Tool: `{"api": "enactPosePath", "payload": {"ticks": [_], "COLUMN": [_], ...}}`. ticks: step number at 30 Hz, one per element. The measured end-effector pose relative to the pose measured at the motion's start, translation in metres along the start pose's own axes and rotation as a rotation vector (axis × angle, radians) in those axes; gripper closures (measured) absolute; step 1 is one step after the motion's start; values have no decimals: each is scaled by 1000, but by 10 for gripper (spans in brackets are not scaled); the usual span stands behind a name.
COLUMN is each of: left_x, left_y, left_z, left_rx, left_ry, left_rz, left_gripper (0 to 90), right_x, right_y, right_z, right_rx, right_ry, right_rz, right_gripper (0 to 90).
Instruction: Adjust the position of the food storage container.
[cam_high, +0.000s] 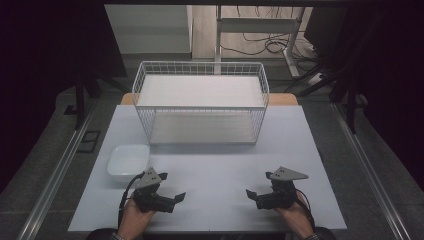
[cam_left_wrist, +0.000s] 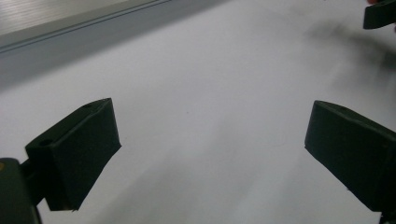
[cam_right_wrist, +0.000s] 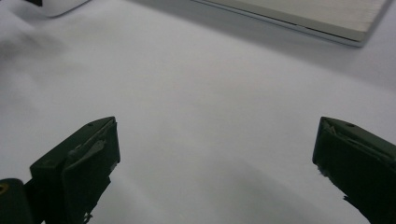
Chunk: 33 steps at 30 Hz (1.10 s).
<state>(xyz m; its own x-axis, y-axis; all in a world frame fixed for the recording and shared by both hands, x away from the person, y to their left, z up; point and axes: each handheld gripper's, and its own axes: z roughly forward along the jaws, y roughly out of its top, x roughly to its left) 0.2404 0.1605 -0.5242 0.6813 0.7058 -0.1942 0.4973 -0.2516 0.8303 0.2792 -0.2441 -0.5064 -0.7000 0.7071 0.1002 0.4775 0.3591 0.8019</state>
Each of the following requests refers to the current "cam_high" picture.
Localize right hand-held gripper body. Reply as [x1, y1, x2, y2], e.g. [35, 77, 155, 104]
[256, 165, 310, 211]

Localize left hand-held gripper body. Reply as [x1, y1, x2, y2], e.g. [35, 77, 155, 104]
[133, 166, 177, 214]

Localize person's right hand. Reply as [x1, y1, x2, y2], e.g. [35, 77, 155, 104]
[274, 192, 316, 240]

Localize person's left hand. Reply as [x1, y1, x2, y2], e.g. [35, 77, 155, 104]
[117, 192, 158, 240]

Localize white square dish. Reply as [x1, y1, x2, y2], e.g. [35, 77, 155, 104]
[106, 144, 151, 184]

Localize white power strip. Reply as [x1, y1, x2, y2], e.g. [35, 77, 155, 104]
[307, 72, 325, 86]

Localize black metal stand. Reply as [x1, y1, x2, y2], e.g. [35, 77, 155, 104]
[73, 64, 128, 130]
[329, 13, 385, 135]

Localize white cabinet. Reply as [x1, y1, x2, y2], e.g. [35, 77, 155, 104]
[104, 4, 194, 55]

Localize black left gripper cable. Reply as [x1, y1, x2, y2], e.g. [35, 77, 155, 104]
[117, 171, 147, 230]

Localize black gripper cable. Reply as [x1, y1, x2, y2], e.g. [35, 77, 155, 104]
[117, 171, 147, 230]
[294, 188, 317, 232]

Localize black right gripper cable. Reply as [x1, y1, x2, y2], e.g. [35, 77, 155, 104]
[294, 188, 317, 232]

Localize white wire basket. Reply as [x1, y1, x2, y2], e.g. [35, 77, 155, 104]
[131, 60, 270, 146]

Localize metal floor rail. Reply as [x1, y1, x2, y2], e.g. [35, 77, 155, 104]
[18, 99, 99, 240]
[330, 102, 413, 240]

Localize black floor cables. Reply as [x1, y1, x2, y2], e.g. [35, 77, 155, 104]
[221, 5, 322, 58]

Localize white desk frame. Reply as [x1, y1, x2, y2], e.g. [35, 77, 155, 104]
[214, 4, 307, 80]

